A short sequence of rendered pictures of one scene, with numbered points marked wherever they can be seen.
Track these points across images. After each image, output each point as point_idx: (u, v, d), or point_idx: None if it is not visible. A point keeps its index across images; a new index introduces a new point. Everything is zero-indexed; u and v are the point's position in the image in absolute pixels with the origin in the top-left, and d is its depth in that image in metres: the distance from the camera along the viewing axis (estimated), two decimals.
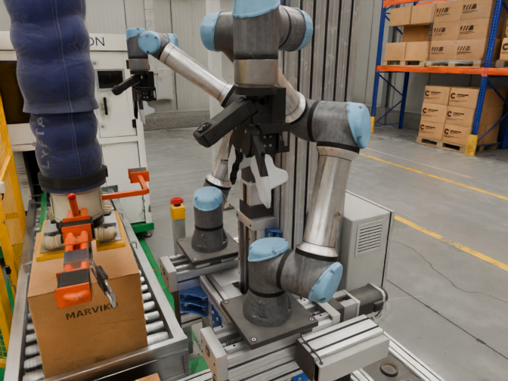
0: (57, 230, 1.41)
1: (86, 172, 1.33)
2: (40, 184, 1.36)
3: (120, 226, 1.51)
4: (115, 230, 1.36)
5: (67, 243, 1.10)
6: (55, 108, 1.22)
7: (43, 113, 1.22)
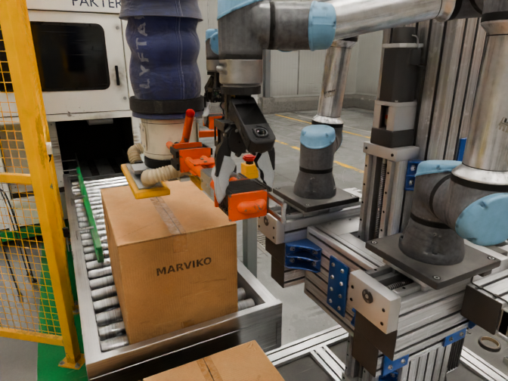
0: (148, 168, 1.21)
1: (189, 97, 1.13)
2: (133, 111, 1.15)
3: None
4: None
5: (196, 163, 0.90)
6: (164, 10, 1.01)
7: (150, 13, 1.01)
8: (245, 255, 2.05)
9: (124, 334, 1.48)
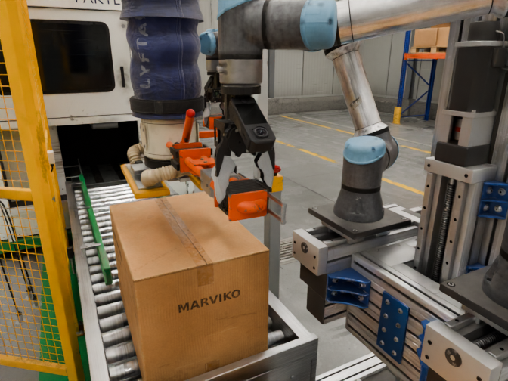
0: (148, 168, 1.21)
1: (189, 97, 1.13)
2: (133, 111, 1.15)
3: None
4: None
5: (196, 163, 0.90)
6: (165, 10, 1.02)
7: (150, 14, 1.01)
8: None
9: (137, 373, 1.30)
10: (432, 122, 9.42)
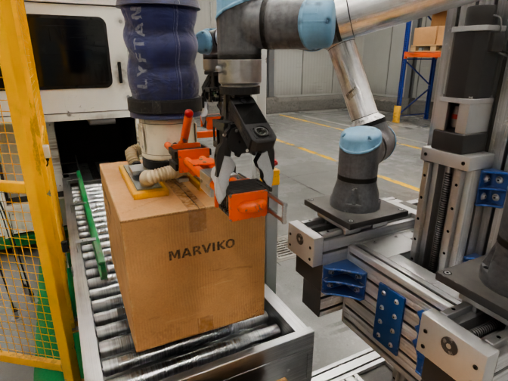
0: (147, 168, 1.20)
1: (187, 97, 1.13)
2: (131, 112, 1.14)
3: None
4: None
5: (196, 163, 0.90)
6: None
7: (146, 1, 1.00)
8: None
9: (131, 367, 1.28)
10: None
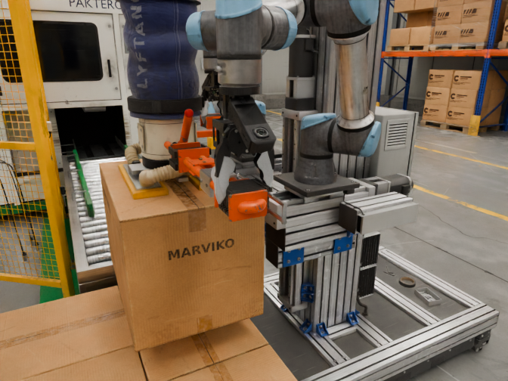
0: (146, 168, 1.20)
1: (187, 97, 1.13)
2: (131, 111, 1.14)
3: None
4: None
5: (196, 163, 0.90)
6: None
7: None
8: None
9: None
10: None
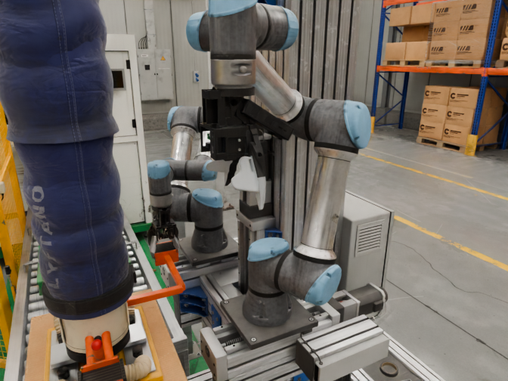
0: (68, 357, 1.04)
1: (109, 289, 0.97)
2: (45, 303, 0.99)
3: (150, 339, 1.15)
4: (150, 363, 1.00)
5: None
6: (55, 136, 0.80)
7: (36, 142, 0.79)
8: None
9: None
10: None
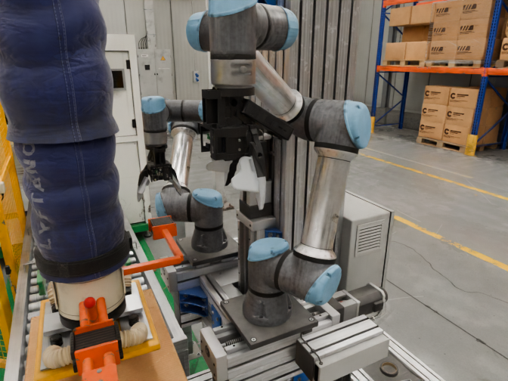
0: (62, 326, 1.01)
1: (103, 252, 0.93)
2: (38, 267, 0.95)
3: (147, 310, 1.12)
4: (147, 330, 0.96)
5: None
6: (55, 136, 0.79)
7: (36, 142, 0.79)
8: None
9: None
10: None
